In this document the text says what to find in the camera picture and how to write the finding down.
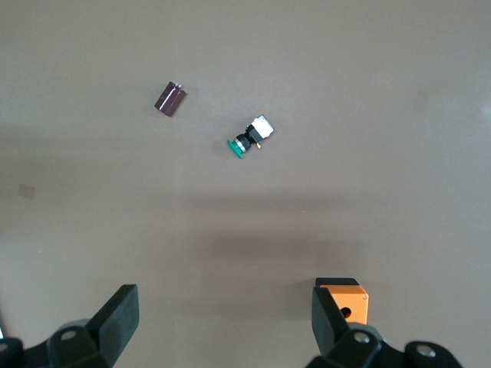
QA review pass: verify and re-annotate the dark maroon capacitor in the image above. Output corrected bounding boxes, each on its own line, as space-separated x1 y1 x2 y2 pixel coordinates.
153 80 189 118

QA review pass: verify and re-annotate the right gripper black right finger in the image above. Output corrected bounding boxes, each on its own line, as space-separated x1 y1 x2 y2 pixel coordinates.
306 286 461 368

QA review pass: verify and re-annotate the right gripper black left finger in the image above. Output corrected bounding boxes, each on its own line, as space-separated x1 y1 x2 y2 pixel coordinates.
0 284 140 368

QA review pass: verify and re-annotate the green push button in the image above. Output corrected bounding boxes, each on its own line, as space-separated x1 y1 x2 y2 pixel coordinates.
226 113 275 160

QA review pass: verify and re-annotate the orange button box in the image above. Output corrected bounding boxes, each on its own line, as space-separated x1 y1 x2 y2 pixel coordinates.
315 278 370 326

